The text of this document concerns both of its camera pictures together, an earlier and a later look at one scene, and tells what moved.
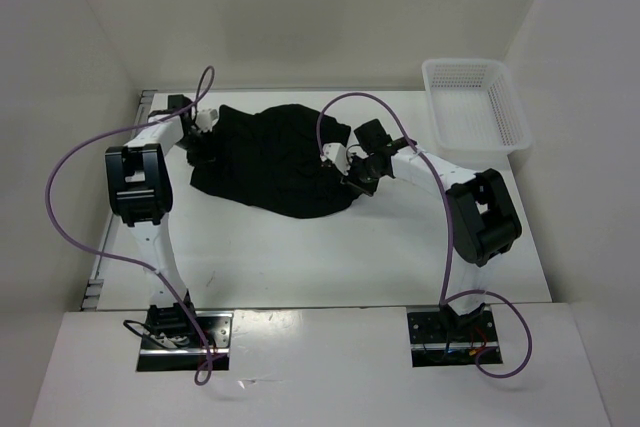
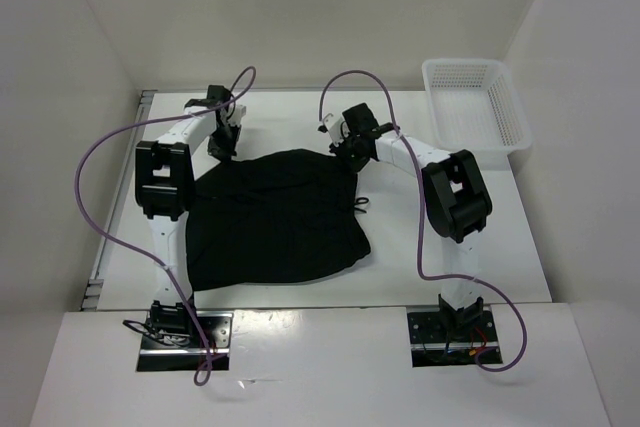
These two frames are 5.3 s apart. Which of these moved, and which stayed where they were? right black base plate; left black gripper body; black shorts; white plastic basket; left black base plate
Moved: left black gripper body; black shorts
Stayed: white plastic basket; left black base plate; right black base plate
